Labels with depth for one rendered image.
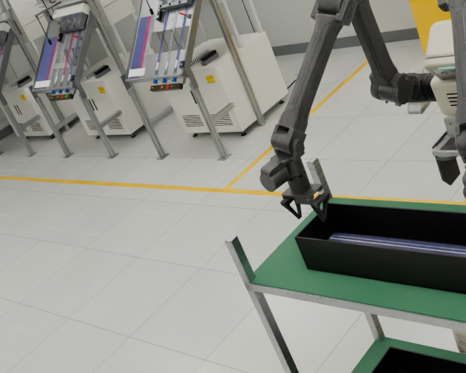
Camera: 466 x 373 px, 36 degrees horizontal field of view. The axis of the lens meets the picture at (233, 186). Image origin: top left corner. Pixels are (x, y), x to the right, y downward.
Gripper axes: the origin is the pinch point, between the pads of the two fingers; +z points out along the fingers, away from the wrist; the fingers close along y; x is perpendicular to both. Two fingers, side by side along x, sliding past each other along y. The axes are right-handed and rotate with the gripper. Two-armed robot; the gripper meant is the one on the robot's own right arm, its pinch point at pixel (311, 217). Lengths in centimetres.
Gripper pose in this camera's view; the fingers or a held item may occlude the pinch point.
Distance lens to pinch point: 205.8
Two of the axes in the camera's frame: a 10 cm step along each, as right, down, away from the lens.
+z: 3.5, 8.5, 4.0
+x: 6.2, -5.3, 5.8
